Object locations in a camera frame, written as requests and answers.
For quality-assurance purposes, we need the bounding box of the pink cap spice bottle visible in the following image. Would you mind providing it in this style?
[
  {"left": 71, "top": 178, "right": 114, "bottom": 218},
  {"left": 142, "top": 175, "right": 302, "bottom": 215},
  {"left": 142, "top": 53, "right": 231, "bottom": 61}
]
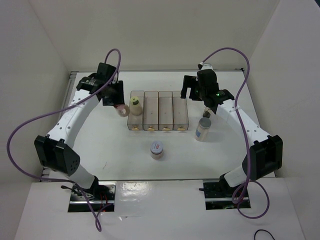
[{"left": 114, "top": 104, "right": 130, "bottom": 118}]

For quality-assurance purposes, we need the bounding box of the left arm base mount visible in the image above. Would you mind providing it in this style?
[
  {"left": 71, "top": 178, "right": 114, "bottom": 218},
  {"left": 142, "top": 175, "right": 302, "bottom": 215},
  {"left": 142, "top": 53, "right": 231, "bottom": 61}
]
[{"left": 60, "top": 181, "right": 117, "bottom": 213}]

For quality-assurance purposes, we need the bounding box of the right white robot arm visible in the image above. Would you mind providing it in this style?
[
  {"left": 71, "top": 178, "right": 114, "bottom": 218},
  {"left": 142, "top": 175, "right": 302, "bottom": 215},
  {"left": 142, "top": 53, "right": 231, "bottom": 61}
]
[{"left": 180, "top": 69, "right": 283, "bottom": 197}]

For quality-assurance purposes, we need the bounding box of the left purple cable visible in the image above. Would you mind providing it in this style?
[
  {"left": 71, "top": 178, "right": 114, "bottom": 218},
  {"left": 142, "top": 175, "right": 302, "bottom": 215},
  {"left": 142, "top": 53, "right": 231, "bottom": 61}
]
[{"left": 6, "top": 48, "right": 123, "bottom": 233}]

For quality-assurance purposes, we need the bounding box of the yellow cap spice bottle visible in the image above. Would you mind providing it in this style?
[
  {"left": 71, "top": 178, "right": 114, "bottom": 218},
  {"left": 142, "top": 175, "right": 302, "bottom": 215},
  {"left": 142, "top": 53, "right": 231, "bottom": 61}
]
[{"left": 129, "top": 96, "right": 143, "bottom": 116}]

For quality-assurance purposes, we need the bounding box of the silver lid blue label jar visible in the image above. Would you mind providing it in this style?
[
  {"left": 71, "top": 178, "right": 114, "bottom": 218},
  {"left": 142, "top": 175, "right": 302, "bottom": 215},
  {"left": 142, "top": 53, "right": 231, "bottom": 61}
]
[{"left": 195, "top": 117, "right": 212, "bottom": 142}]

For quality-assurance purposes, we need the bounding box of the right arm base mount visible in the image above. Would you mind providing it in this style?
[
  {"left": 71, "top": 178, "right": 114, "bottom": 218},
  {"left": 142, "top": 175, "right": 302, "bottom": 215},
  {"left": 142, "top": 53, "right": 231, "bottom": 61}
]
[{"left": 198, "top": 180, "right": 237, "bottom": 211}]

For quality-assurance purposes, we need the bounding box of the clear organizer bin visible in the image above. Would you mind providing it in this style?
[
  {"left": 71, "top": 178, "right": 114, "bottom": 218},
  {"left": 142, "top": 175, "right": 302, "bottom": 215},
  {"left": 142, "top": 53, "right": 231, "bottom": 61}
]
[
  {"left": 158, "top": 91, "right": 174, "bottom": 132},
  {"left": 143, "top": 91, "right": 159, "bottom": 132},
  {"left": 172, "top": 91, "right": 189, "bottom": 132},
  {"left": 127, "top": 90, "right": 145, "bottom": 131}
]

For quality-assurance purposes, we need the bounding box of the black cable on floor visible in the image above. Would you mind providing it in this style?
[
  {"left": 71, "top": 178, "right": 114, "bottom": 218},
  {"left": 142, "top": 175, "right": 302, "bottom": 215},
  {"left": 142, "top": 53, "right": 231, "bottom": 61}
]
[{"left": 254, "top": 229, "right": 276, "bottom": 240}]

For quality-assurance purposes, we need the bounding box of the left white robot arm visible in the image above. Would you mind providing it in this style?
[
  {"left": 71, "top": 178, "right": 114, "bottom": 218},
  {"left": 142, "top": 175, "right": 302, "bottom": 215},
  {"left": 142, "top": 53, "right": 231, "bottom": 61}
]
[{"left": 34, "top": 62, "right": 130, "bottom": 200}]

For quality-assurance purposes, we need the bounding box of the red label spice jar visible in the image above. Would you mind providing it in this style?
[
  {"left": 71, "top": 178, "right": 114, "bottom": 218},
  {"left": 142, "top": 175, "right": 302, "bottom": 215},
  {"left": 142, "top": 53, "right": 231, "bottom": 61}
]
[{"left": 150, "top": 140, "right": 164, "bottom": 160}]

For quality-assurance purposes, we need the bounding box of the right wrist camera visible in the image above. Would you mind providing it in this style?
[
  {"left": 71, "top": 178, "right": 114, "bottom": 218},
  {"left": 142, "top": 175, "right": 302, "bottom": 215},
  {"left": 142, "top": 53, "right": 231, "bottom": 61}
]
[{"left": 197, "top": 62, "right": 214, "bottom": 71}]

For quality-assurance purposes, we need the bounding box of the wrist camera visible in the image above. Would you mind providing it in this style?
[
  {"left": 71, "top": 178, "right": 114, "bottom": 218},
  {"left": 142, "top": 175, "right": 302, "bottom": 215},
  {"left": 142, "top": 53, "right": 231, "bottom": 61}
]
[
  {"left": 197, "top": 62, "right": 214, "bottom": 71},
  {"left": 110, "top": 71, "right": 119, "bottom": 84}
]

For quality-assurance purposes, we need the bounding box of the gold black cap bottle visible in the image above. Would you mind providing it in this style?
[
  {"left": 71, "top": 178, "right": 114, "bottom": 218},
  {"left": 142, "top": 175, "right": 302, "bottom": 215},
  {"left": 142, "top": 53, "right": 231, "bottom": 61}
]
[{"left": 202, "top": 107, "right": 213, "bottom": 118}]

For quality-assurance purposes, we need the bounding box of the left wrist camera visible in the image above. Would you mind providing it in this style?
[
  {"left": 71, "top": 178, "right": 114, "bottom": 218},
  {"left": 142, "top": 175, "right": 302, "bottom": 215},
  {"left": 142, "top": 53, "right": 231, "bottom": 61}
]
[{"left": 110, "top": 71, "right": 119, "bottom": 84}]

